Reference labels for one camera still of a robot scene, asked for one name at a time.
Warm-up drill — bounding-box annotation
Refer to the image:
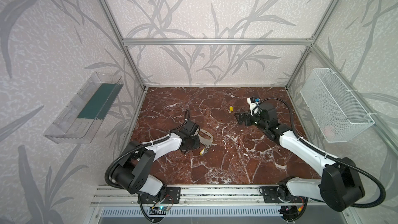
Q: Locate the left black corrugated cable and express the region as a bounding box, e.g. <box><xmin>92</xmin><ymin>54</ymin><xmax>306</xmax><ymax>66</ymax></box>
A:
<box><xmin>104</xmin><ymin>108</ymin><xmax>191</xmax><ymax>190</ymax></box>

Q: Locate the white wire mesh basket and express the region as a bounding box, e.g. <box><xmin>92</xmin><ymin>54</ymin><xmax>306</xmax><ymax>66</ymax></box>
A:
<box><xmin>300</xmin><ymin>68</ymin><xmax>375</xmax><ymax>143</ymax></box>

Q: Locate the right black corrugated cable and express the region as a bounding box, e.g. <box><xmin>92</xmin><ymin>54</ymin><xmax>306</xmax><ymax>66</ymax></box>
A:
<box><xmin>253</xmin><ymin>97</ymin><xmax>387</xmax><ymax>208</ymax></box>

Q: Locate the black corrugated cable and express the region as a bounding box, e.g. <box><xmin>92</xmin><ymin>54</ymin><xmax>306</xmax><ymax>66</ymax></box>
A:
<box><xmin>253</xmin><ymin>97</ymin><xmax>387</xmax><ymax>208</ymax></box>
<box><xmin>104</xmin><ymin>108</ymin><xmax>191</xmax><ymax>190</ymax></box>

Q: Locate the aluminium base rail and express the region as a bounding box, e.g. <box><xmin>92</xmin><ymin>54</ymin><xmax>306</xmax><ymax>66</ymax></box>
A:
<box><xmin>90</xmin><ymin>184</ymin><xmax>352</xmax><ymax>207</ymax></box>

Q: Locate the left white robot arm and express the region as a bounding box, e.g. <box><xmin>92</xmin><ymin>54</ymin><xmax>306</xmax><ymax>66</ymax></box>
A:
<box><xmin>104</xmin><ymin>120</ymin><xmax>200</xmax><ymax>199</ymax></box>

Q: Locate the black mounting plate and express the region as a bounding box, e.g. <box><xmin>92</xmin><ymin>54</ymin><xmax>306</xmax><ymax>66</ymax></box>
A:
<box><xmin>138</xmin><ymin>186</ymin><xmax>181</xmax><ymax>204</ymax></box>
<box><xmin>259</xmin><ymin>186</ymin><xmax>304</xmax><ymax>204</ymax></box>

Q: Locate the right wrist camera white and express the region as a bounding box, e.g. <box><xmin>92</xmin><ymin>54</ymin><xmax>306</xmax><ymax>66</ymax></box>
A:
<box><xmin>247</xmin><ymin>97</ymin><xmax>260</xmax><ymax>116</ymax></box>

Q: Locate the aluminium cage frame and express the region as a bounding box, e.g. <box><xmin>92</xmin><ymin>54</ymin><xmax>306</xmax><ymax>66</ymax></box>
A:
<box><xmin>86</xmin><ymin>0</ymin><xmax>398</xmax><ymax>156</ymax></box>

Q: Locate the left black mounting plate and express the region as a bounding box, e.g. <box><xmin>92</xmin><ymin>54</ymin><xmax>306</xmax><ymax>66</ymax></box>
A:
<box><xmin>138</xmin><ymin>186</ymin><xmax>181</xmax><ymax>204</ymax></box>

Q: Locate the left circuit board with wires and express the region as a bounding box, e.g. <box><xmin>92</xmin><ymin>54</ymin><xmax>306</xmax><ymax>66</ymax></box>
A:
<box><xmin>137</xmin><ymin>194</ymin><xmax>174</xmax><ymax>224</ymax></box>

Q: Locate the silver metal key holder plate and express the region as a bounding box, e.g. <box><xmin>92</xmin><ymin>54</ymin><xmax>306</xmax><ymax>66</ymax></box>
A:
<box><xmin>198</xmin><ymin>129</ymin><xmax>214</xmax><ymax>148</ymax></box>

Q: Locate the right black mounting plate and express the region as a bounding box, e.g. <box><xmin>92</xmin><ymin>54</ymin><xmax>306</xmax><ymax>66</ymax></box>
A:
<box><xmin>259</xmin><ymin>186</ymin><xmax>304</xmax><ymax>204</ymax></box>

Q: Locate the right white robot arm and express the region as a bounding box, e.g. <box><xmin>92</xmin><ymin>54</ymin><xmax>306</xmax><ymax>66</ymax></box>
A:
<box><xmin>234</xmin><ymin>103</ymin><xmax>365</xmax><ymax>212</ymax></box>

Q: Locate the right connector with wires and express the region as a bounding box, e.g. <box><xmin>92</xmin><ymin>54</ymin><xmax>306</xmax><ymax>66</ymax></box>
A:
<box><xmin>279</xmin><ymin>197</ymin><xmax>308</xmax><ymax>224</ymax></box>

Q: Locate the clear plastic wall tray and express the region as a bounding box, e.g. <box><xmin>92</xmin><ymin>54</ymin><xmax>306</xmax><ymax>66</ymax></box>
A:
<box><xmin>44</xmin><ymin>72</ymin><xmax>124</xmax><ymax>144</ymax></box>

